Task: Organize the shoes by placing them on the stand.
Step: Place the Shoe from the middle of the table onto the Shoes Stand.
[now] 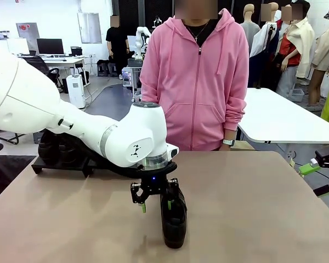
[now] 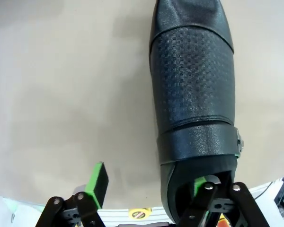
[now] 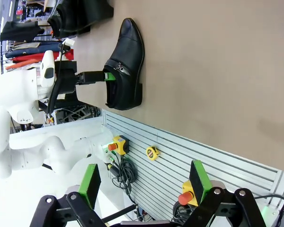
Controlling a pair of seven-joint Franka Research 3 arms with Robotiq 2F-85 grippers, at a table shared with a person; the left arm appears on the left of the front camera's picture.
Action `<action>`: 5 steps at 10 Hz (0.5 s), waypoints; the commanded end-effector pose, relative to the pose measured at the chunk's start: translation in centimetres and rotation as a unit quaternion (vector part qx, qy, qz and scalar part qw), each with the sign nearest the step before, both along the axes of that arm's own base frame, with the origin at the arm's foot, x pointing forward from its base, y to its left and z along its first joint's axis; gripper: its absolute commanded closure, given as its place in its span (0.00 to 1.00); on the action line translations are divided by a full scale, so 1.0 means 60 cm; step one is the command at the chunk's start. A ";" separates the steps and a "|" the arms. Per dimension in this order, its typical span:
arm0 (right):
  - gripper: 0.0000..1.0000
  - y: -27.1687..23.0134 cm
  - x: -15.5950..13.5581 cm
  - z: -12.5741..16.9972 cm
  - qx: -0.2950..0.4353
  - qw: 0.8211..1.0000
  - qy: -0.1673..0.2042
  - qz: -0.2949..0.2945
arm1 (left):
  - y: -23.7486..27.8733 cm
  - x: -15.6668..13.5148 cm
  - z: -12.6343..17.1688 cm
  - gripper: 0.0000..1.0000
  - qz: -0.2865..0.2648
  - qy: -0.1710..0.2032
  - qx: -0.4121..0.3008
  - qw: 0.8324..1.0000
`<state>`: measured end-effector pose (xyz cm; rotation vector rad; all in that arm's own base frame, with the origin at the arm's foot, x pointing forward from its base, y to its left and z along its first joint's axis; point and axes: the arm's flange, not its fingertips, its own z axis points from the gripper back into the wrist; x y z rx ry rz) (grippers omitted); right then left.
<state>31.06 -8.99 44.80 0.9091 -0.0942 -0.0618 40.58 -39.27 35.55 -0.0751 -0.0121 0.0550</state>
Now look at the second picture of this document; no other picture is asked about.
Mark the black leather buckle shoe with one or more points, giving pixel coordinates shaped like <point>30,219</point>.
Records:
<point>191,82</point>

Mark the yellow emergency stop button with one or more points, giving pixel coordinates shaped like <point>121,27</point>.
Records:
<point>223,221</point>

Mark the aluminium slotted table frame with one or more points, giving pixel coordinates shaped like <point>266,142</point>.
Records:
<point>113,214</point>

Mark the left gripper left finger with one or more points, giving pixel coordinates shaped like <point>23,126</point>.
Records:
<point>99,186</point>

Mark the yellow tape measure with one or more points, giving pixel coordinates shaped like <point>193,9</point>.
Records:
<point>139,214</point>

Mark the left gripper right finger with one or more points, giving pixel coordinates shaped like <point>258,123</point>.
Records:
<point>200,186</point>

